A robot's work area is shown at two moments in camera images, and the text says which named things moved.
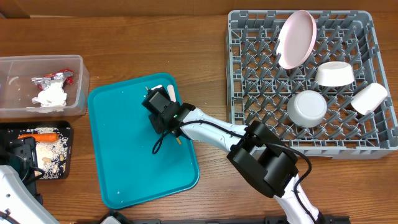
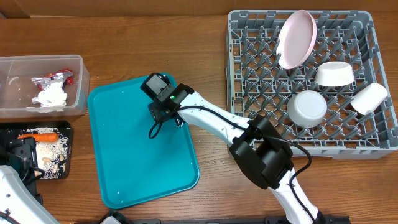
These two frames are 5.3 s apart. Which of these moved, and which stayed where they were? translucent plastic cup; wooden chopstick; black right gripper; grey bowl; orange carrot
Moved: black right gripper; wooden chopstick
Stayed: orange carrot; grey bowl; translucent plastic cup
